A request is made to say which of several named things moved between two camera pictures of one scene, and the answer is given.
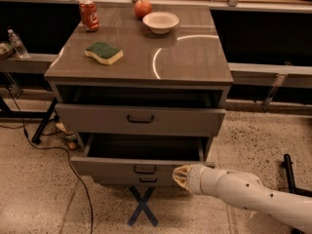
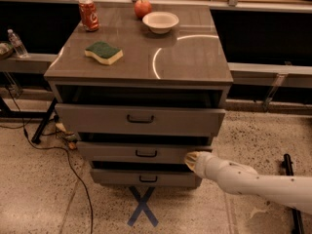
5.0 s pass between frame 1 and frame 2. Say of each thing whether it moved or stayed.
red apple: stayed
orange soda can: stayed
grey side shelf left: stayed
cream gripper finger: moved
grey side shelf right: stayed
